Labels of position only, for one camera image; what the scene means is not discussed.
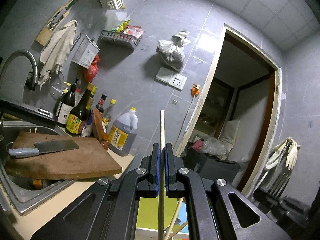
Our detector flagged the wooden chopstick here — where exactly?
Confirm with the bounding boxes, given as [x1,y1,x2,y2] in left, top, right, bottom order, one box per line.
[158,109,165,240]
[163,198,184,240]
[168,220,188,239]

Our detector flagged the multicolour felt table mat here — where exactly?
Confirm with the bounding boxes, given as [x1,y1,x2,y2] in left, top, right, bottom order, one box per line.
[134,197,189,239]

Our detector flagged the dark grey cabinet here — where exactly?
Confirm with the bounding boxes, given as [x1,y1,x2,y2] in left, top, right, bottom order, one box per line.
[182,148,240,184]

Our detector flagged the wooden cutting board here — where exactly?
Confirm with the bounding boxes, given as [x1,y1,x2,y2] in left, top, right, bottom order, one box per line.
[4,131,122,180]

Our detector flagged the clear plastic bag on cabinet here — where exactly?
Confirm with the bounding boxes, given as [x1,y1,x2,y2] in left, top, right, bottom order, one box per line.
[200,137,229,160]

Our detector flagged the large oil jug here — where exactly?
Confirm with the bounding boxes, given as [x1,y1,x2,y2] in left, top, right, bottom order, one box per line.
[108,107,138,157]

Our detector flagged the beige cushion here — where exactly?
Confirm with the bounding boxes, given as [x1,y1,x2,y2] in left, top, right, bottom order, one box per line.
[218,120,240,152]

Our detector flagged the steel sink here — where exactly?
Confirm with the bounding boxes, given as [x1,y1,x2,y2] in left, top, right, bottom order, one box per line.
[1,121,75,215]

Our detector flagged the small yellow cap bottle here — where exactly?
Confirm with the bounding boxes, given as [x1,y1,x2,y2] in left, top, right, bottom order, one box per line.
[101,99,116,133]

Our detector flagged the dark soy sauce bottle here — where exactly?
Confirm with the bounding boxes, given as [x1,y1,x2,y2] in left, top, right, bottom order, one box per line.
[66,83,94,136]

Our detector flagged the dark wine bottle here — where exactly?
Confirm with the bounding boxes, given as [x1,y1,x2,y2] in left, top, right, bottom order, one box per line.
[56,78,79,128]

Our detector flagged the red plastic bag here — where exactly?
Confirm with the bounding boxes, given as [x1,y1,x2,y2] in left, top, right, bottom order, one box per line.
[83,54,100,82]

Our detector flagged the steel sink faucet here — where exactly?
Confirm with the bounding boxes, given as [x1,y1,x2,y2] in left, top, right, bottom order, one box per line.
[1,49,39,90]

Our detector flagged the steel box grater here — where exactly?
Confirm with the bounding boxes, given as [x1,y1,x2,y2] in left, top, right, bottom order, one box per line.
[72,36,100,69]

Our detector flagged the hanging plastic bag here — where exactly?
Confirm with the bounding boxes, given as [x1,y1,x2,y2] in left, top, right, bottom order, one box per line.
[156,29,191,72]

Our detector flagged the beige hanging towel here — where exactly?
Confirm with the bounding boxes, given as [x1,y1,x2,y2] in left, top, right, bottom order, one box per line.
[37,20,78,90]

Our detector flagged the snack packets on rack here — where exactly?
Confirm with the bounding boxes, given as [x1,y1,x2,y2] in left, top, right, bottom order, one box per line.
[111,20,145,39]

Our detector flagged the wooden knife holder board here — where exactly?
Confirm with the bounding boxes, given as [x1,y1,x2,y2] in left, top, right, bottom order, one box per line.
[35,0,78,46]

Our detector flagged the white hose on wall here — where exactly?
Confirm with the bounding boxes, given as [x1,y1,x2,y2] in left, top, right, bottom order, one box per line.
[252,144,288,201]

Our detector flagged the cleaver with grey handle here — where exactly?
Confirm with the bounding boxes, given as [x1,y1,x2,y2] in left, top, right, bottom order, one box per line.
[8,140,79,159]

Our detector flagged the white rubber gloves on wall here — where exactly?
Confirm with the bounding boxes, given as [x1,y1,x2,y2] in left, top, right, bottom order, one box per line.
[265,137,300,171]

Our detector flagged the door frame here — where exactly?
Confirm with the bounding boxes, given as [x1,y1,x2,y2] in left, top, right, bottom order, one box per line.
[174,25,280,197]

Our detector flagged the orange wall hook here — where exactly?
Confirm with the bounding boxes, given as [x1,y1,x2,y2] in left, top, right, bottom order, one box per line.
[191,83,201,97]

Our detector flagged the white wall socket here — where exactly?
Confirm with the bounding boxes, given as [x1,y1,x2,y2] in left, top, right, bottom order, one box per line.
[156,67,187,90]

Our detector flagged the grey wall rack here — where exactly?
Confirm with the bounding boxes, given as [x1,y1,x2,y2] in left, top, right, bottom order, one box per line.
[99,30,140,50]

